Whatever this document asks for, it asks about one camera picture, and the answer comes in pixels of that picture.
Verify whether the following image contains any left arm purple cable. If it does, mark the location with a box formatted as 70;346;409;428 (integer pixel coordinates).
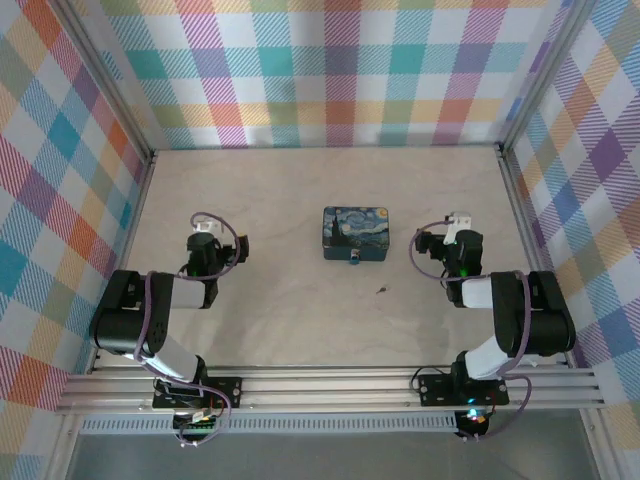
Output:
133;212;247;449

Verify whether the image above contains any starry night painted box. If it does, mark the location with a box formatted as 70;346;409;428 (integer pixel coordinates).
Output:
319;206;391;264

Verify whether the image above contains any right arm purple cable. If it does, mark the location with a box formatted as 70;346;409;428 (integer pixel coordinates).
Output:
409;224;534;444

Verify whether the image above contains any aluminium side rail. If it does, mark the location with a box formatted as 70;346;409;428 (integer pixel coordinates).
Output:
497;147;599;374

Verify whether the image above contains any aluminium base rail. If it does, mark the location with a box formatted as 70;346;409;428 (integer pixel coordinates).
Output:
54;367;606;414

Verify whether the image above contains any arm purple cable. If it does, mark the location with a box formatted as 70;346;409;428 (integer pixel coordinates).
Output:
409;224;534;444
133;212;247;449

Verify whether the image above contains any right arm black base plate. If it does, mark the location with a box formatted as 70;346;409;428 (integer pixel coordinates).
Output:
417;372;510;407

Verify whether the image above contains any aluminium frame leg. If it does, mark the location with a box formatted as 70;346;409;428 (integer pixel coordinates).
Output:
579;409;616;480
42;412;84;480

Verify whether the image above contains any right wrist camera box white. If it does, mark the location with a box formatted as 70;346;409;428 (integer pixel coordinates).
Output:
444;210;474;246

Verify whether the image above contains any grey slotted cable duct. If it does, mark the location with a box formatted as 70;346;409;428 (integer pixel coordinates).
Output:
79;412;461;435

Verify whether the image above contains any aluminium frame post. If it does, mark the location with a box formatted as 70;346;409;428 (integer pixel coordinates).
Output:
497;0;594;156
47;0;159;166

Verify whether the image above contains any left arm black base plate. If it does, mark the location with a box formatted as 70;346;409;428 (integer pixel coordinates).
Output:
152;375;244;409

